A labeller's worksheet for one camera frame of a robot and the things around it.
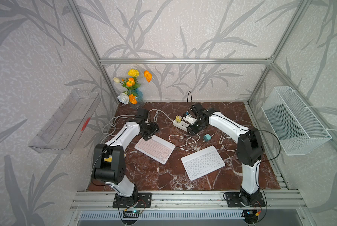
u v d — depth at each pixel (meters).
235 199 0.73
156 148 0.94
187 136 0.98
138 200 0.72
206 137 0.96
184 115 0.85
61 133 0.68
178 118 1.01
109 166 0.45
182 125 1.02
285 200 0.76
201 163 0.87
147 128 0.76
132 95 0.89
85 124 0.67
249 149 0.51
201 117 0.68
